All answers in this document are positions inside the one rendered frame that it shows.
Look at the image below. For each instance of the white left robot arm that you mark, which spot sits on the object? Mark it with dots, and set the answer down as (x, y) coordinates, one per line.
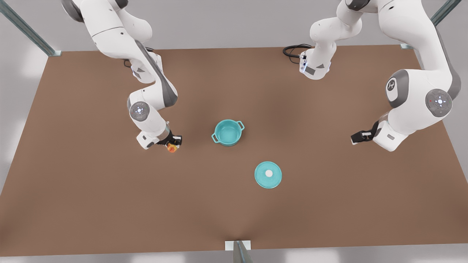
(413, 109)

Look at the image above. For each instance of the silver frame post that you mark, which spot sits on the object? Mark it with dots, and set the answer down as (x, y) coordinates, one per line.
(440, 12)
(239, 252)
(27, 29)

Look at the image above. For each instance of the teal lid with white knob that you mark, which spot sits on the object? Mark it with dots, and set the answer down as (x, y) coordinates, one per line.
(268, 175)

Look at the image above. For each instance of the orange potato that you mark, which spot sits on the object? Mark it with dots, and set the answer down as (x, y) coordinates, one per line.
(172, 148)

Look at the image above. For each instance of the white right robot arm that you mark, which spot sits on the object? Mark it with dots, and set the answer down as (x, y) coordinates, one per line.
(120, 36)

